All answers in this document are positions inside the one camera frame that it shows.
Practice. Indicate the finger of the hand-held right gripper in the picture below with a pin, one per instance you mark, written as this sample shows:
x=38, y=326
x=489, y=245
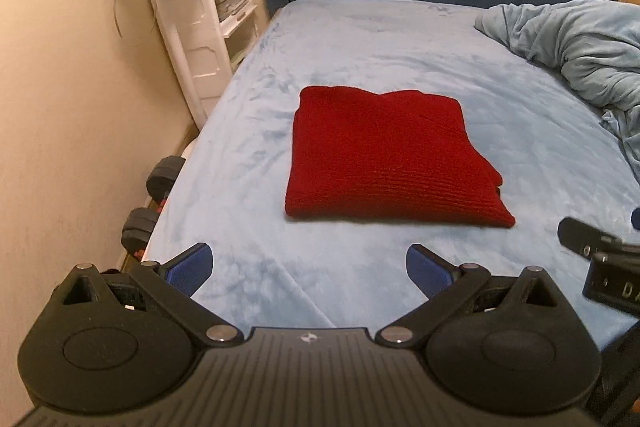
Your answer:
x=582, y=237
x=636, y=217

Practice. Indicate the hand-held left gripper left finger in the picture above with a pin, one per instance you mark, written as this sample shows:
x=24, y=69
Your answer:
x=190, y=271

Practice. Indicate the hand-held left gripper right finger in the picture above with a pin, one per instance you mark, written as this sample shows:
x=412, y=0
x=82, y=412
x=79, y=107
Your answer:
x=425, y=271

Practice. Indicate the red knit sweater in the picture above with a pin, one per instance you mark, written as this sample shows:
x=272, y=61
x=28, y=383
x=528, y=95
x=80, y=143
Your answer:
x=385, y=157

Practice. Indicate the black dumbbell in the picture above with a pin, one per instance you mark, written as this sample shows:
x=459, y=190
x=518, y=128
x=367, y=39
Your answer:
x=167, y=177
x=140, y=229

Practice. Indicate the grey-blue fleece blanket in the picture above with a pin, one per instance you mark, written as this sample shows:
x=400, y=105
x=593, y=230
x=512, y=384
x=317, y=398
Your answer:
x=575, y=42

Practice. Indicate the light blue bed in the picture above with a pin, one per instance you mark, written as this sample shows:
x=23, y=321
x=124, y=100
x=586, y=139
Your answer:
x=350, y=42

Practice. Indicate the white pedestal fan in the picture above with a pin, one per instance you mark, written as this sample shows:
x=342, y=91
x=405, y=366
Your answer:
x=185, y=32

